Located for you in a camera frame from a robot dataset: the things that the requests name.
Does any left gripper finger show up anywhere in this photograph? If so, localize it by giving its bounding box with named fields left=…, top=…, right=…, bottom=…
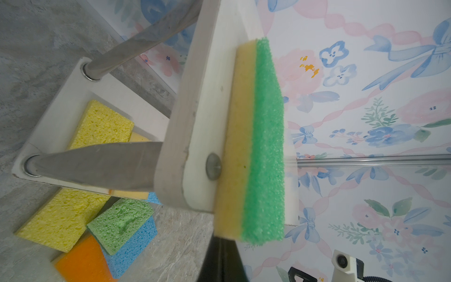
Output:
left=197, top=236, right=248, bottom=282

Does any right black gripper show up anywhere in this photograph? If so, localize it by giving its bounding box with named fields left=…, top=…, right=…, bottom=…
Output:
left=288, top=267, right=328, bottom=282

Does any dark green sponge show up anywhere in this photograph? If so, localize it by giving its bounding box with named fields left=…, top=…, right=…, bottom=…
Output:
left=214, top=38, right=285, bottom=246

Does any blue sponge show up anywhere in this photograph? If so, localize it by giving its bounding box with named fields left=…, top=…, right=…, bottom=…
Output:
left=101, top=217, right=157, bottom=279
left=146, top=192, right=161, bottom=205

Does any bright yellow sponge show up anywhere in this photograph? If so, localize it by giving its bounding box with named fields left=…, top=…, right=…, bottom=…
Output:
left=68, top=100, right=135, bottom=150

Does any pale yellow worn sponge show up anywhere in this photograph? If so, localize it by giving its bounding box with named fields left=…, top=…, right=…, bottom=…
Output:
left=129, top=132, right=151, bottom=143

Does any blue sponge by shelf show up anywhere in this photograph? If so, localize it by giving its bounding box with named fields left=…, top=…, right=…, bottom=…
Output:
left=101, top=217, right=157, bottom=279

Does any white two-tier shelf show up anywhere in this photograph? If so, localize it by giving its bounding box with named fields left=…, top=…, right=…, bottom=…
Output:
left=12, top=1, right=263, bottom=213

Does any yellow sponge near shelf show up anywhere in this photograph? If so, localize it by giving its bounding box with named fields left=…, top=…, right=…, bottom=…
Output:
left=16, top=188, right=110, bottom=253

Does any light green sponge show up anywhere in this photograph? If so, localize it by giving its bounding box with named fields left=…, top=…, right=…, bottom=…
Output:
left=87, top=199, right=154, bottom=255

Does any orange sponge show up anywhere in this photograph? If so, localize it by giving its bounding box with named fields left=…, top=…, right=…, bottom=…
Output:
left=52, top=235, right=118, bottom=282

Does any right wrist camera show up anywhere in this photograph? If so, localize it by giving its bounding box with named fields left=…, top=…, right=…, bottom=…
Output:
left=331, top=250, right=364, bottom=282

